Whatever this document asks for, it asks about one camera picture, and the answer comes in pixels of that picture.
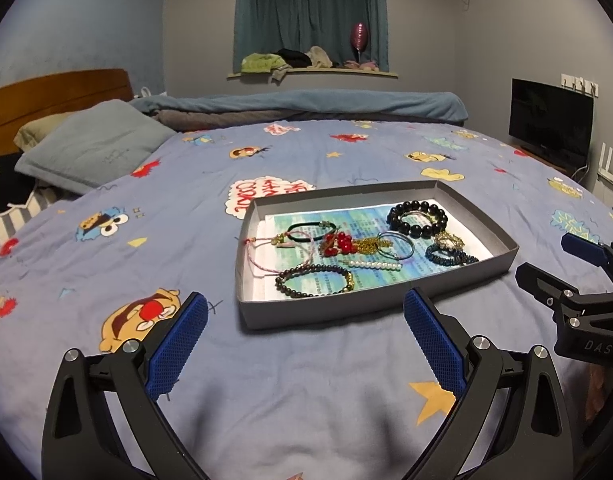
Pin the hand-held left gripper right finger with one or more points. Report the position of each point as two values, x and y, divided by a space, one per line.
434 340

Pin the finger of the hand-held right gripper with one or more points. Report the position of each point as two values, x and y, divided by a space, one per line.
581 249
541 282

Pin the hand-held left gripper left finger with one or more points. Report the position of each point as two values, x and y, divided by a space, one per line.
179 345

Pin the thin silver bangle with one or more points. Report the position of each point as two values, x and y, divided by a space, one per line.
381 236

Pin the grey cardboard tray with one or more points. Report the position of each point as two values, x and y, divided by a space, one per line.
311 312

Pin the black elastic band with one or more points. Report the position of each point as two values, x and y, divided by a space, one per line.
311 223

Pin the person's right hand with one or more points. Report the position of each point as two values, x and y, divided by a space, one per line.
599 382

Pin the printed paper sheet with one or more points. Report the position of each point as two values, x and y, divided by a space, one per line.
386 285

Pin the white router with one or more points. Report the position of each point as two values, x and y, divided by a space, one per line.
611 175

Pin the wooden television stand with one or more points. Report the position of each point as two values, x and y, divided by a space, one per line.
556 164

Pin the blue cartoon bed sheet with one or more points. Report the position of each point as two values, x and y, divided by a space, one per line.
286 385

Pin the black television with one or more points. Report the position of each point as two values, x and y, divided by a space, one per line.
549 117

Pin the grey pillow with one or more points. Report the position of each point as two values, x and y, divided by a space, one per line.
96 145

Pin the grey blanket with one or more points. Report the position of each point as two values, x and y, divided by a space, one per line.
211 119

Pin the beige pillow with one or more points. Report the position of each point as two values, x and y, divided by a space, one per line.
36 132

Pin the blue blanket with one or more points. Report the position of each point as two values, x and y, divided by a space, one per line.
311 102

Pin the wooden headboard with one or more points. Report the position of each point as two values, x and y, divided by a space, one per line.
61 90

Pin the grey cloth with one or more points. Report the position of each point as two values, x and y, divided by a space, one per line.
280 74

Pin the green cloth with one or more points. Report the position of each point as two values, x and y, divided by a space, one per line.
259 62

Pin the beige cloth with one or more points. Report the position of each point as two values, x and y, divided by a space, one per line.
319 56

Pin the pink balloon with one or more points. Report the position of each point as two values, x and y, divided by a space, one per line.
359 34

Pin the teal curtain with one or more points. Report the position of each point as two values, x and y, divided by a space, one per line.
306 10

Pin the wall hook rack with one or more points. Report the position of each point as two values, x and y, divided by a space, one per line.
579 81

